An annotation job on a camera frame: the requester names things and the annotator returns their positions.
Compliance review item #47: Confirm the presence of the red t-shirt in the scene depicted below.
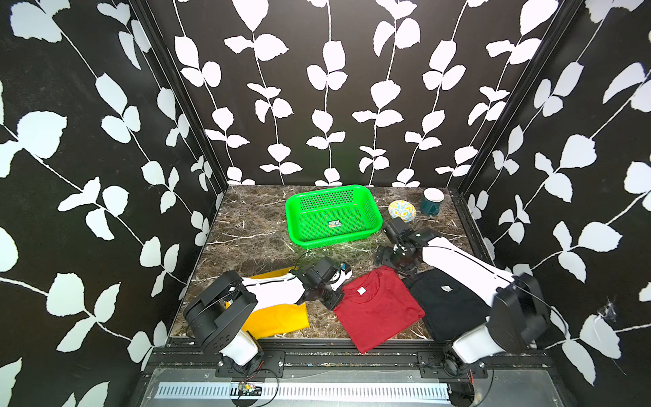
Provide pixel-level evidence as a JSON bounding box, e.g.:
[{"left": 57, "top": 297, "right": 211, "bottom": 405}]
[{"left": 334, "top": 266, "right": 425, "bottom": 354}]

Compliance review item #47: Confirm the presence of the green plastic basket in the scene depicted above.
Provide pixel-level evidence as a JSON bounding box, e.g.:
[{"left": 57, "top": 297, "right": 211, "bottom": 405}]
[{"left": 285, "top": 185, "right": 383, "bottom": 249}]

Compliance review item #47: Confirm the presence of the yellow t-shirt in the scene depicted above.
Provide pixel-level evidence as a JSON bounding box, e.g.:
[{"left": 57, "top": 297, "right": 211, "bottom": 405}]
[{"left": 242, "top": 268, "right": 310, "bottom": 339}]

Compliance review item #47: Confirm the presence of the black t-shirt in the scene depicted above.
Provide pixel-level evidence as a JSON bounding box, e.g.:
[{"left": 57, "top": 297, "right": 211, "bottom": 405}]
[{"left": 403, "top": 268, "right": 491, "bottom": 342}]

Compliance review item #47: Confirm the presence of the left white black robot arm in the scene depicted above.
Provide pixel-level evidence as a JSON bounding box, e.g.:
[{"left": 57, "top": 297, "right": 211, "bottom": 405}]
[{"left": 183, "top": 257, "right": 352, "bottom": 369}]

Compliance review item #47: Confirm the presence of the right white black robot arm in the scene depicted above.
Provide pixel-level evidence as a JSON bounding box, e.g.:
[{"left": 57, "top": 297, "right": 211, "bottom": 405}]
[{"left": 376, "top": 218, "right": 551, "bottom": 376}]

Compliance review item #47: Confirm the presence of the patterned yellow blue bowl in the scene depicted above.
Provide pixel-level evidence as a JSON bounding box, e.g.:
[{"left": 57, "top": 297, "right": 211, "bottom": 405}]
[{"left": 388, "top": 200, "right": 417, "bottom": 223}]

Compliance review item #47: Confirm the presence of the dark green mug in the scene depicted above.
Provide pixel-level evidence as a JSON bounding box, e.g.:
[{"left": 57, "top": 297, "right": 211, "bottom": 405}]
[{"left": 420, "top": 188, "right": 445, "bottom": 216}]

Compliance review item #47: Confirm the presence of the small circuit board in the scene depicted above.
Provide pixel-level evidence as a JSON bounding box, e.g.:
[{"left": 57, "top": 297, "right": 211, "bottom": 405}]
[{"left": 234, "top": 383, "right": 263, "bottom": 399}]

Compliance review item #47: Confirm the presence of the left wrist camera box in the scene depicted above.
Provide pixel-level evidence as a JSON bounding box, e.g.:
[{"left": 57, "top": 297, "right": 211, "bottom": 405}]
[{"left": 330, "top": 262, "right": 353, "bottom": 291}]

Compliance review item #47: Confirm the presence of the black front mounting rail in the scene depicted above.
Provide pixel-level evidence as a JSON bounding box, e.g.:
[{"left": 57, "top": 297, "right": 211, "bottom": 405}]
[{"left": 138, "top": 337, "right": 560, "bottom": 385}]

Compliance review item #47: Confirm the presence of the white perforated rail strip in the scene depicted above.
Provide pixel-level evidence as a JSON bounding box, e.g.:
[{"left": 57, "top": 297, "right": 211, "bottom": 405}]
[{"left": 154, "top": 382, "right": 450, "bottom": 404}]

